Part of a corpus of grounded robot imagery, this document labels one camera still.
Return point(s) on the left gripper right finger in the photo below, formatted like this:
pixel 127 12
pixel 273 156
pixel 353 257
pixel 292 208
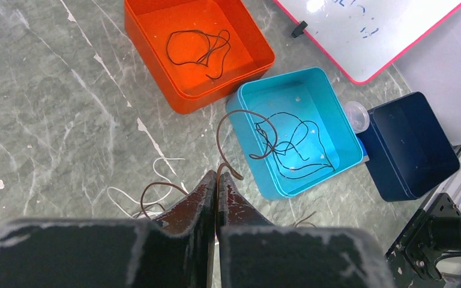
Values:
pixel 254 252

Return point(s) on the orange square tray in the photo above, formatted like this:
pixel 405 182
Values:
pixel 197 51

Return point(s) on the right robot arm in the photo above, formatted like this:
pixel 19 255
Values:
pixel 432 235

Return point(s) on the pink framed whiteboard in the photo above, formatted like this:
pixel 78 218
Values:
pixel 364 37

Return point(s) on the dark blue square tray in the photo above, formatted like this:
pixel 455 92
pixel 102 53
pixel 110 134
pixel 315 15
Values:
pixel 409 153

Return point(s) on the clear plastic cup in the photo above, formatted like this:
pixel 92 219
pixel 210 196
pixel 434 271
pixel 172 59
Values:
pixel 357 116

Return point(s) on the light blue square tray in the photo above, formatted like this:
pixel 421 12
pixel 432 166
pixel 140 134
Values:
pixel 293 131

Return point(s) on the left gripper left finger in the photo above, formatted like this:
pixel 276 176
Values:
pixel 174 249

